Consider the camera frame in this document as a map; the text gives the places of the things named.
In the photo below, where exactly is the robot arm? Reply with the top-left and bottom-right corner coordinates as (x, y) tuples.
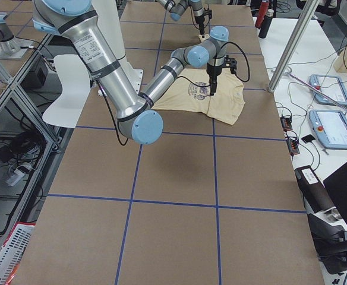
(33, 1), (230, 144)
(157, 0), (212, 38)

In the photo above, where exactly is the reacher grabber stick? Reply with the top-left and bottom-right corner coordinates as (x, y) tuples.
(283, 68), (347, 117)

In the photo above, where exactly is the white plastic chair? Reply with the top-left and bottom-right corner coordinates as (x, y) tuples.
(42, 54), (93, 129)

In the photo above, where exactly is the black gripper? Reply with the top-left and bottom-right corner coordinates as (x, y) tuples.
(206, 55), (237, 96)
(194, 9), (212, 35)

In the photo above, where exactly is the brown paper table cover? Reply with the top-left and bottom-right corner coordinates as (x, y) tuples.
(13, 5), (323, 284)

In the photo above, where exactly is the beige long-sleeve printed shirt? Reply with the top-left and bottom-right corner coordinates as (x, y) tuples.
(153, 68), (245, 125)

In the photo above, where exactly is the far blue teach pendant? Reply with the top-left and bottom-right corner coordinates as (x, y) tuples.
(309, 74), (347, 106)

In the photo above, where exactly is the near blue teach pendant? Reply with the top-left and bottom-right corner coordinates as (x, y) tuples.
(308, 110), (347, 150)

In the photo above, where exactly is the red water bottle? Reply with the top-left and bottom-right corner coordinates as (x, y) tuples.
(255, 0), (270, 29)

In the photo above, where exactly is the blue teach pendant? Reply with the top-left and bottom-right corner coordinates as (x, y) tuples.
(309, 74), (347, 106)
(308, 110), (347, 150)

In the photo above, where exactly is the white red plastic basket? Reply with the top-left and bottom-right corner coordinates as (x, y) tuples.
(0, 222), (36, 284)

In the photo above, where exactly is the black water bottle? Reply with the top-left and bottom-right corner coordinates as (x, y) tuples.
(258, 9), (274, 39)

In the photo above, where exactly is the grey aluminium frame post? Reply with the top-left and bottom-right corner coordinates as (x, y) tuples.
(268, 0), (319, 93)

